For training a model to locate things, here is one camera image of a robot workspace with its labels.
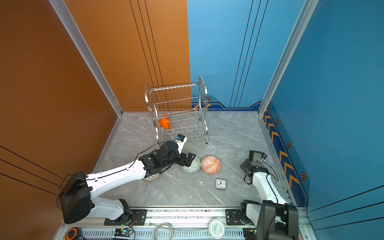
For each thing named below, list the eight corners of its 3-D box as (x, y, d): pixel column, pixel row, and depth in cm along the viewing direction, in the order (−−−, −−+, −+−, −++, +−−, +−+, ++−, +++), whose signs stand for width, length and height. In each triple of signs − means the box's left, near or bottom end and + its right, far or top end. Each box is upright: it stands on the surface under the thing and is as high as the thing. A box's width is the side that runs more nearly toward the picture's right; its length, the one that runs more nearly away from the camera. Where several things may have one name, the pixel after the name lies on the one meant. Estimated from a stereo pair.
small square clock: (215, 189, 84) (216, 187, 82) (215, 179, 88) (215, 177, 86) (226, 189, 84) (227, 187, 82) (225, 179, 88) (225, 177, 86)
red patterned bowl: (201, 174, 89) (201, 171, 86) (201, 159, 96) (201, 155, 92) (220, 174, 89) (221, 171, 85) (219, 159, 96) (219, 155, 92)
